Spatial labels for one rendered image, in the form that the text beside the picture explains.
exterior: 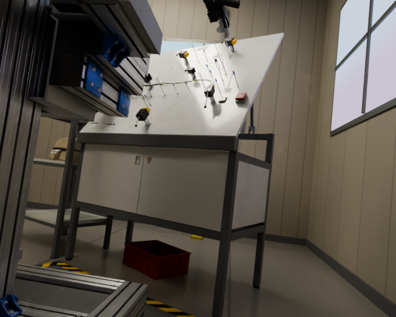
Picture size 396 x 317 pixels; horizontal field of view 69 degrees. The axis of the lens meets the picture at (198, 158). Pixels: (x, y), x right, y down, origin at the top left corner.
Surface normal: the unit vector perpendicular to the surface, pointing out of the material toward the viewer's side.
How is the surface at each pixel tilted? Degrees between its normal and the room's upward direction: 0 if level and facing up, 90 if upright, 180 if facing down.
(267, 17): 90
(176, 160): 90
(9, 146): 90
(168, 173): 90
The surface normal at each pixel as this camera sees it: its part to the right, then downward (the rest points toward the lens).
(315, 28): -0.11, -0.08
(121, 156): -0.51, -0.12
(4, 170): 0.99, 0.11
